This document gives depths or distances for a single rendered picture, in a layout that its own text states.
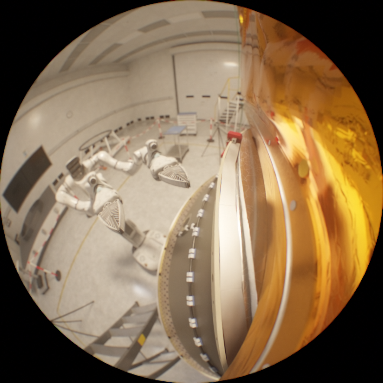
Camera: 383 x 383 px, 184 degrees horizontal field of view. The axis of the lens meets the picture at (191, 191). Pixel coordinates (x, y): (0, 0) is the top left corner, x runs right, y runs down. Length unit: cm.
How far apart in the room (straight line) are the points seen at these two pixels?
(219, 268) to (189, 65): 822
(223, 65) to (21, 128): 1021
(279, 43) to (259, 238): 24
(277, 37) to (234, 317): 34
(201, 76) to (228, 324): 797
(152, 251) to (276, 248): 166
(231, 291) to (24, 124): 764
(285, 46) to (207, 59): 788
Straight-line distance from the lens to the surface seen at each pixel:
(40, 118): 755
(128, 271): 220
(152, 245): 177
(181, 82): 820
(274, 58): 15
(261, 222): 19
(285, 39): 17
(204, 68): 792
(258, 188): 23
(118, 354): 104
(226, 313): 19
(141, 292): 210
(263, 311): 15
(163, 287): 71
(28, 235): 518
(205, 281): 34
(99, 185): 45
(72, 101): 805
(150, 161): 47
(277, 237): 15
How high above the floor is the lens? 189
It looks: 48 degrees down
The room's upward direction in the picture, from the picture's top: 4 degrees counter-clockwise
